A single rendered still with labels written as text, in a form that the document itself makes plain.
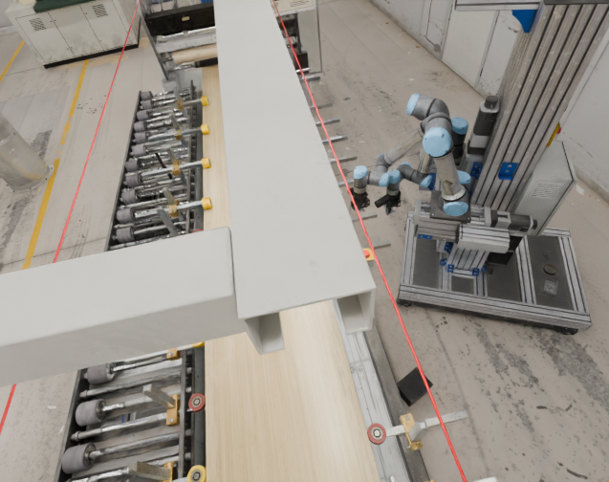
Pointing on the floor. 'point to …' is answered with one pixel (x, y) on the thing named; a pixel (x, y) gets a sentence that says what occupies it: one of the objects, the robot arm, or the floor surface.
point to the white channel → (202, 242)
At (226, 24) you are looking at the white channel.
